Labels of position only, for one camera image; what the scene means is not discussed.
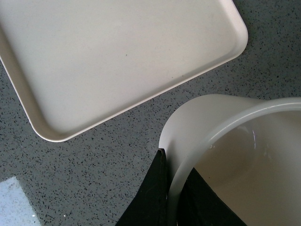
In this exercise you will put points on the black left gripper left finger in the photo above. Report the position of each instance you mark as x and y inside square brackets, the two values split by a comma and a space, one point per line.
[148, 208]

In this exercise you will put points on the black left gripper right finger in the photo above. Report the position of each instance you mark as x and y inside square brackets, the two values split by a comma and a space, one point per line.
[200, 206]

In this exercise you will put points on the white smiley face mug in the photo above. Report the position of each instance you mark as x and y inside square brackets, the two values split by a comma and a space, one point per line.
[247, 150]

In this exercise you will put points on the pink rectangular plastic tray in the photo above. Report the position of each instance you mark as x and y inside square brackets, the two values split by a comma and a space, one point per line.
[75, 64]

